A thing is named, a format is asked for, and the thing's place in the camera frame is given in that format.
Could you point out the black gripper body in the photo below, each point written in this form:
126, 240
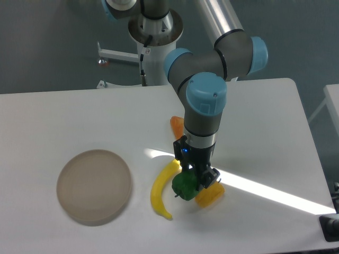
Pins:
186, 154

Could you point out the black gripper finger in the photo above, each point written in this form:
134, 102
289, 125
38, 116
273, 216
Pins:
208, 177
187, 169

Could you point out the green bell pepper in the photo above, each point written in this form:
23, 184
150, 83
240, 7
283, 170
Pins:
185, 185

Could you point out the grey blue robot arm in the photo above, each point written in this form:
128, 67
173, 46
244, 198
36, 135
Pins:
199, 81

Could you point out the yellow bell pepper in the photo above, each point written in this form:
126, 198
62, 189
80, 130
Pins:
210, 195

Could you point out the orange peeled fruit segment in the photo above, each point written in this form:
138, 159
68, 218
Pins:
177, 125

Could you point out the yellow banana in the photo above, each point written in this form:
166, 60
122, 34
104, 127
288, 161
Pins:
156, 200

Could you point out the beige round plate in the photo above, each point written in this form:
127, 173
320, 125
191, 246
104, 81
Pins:
94, 187

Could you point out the black device at table edge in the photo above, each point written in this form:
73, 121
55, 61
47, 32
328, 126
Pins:
329, 222

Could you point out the white side table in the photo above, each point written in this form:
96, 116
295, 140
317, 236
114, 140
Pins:
330, 101

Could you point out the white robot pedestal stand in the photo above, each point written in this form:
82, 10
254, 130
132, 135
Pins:
155, 39

